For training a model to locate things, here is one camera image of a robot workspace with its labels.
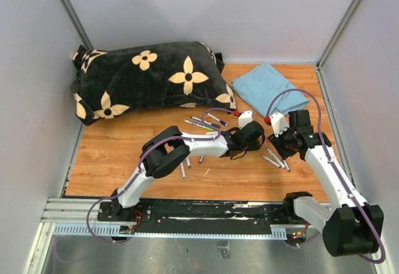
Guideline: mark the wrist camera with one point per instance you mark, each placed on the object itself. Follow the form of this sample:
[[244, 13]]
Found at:
[[245, 118], [279, 124]]

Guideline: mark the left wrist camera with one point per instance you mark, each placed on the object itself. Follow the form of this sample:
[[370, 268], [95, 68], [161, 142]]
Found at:
[[245, 118]]

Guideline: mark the pink cap marker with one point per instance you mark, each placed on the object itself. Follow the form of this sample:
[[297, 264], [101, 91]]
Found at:
[[282, 165]]

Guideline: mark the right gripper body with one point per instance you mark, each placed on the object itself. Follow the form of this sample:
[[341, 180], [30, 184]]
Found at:
[[283, 143]]

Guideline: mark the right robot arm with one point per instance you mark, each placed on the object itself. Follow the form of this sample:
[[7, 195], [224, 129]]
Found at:
[[350, 225]]

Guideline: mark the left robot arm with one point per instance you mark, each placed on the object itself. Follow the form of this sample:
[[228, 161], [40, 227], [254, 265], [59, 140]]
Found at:
[[166, 151]]

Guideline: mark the black floral pillow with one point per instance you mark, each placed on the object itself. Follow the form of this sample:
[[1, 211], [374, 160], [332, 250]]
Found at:
[[111, 83]]

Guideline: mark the black cap marker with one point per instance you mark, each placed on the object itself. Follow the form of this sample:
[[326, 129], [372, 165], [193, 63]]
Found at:
[[271, 161]]

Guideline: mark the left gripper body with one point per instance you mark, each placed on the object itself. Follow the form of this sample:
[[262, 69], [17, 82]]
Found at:
[[251, 147]]

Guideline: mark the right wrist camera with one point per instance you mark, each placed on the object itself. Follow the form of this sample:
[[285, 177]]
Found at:
[[279, 124]]

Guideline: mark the navy cap marker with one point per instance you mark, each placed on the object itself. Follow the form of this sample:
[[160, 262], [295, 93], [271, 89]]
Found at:
[[209, 124]]

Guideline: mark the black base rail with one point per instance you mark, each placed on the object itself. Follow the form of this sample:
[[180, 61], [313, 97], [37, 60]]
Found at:
[[200, 217]]

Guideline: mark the light blue folded cloth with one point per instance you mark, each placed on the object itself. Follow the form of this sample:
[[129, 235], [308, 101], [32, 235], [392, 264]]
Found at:
[[260, 87]]

